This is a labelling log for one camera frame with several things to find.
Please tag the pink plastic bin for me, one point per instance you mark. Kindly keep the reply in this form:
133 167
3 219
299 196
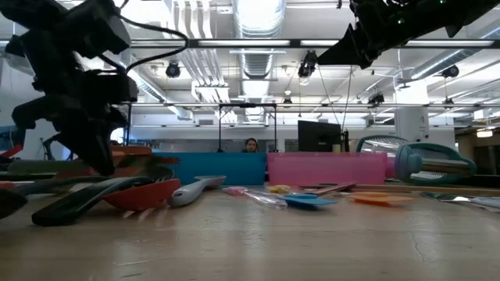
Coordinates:
324 168

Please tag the grey silicone spoon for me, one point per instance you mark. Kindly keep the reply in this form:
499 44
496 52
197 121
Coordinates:
187 193

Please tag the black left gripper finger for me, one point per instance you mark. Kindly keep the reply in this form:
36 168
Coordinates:
80 144
104 152

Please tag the monitor with blue screen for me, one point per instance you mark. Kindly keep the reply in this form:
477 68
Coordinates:
6 136

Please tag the black overhead camera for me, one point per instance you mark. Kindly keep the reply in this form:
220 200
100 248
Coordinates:
307 64

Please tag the person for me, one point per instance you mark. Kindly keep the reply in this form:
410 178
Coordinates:
251 146

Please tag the black computer monitor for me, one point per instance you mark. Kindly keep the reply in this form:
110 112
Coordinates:
318 136

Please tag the background black robot arm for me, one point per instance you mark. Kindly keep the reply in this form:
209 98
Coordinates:
48 146

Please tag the blue plastic bin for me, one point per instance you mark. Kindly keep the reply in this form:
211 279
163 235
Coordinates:
218 168

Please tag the yellow cup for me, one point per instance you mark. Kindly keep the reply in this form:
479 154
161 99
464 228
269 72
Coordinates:
336 148

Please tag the orange plastic bin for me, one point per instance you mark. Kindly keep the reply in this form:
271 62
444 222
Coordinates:
134 151

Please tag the red silicone slotted spoon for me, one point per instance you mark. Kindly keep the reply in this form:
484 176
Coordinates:
144 197

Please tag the black ceiling spotlight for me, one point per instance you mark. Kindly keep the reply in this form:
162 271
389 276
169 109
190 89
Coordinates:
451 72
173 71
376 99

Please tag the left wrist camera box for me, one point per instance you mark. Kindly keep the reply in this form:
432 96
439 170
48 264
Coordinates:
113 87

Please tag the teal-framed steel grater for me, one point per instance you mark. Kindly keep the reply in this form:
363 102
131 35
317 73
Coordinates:
410 164

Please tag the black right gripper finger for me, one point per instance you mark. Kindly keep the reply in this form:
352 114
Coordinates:
347 50

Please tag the silver ventilation duct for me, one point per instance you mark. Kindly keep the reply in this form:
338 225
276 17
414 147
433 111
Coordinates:
258 62

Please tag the black slotted spoon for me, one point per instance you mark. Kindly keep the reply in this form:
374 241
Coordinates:
70 207

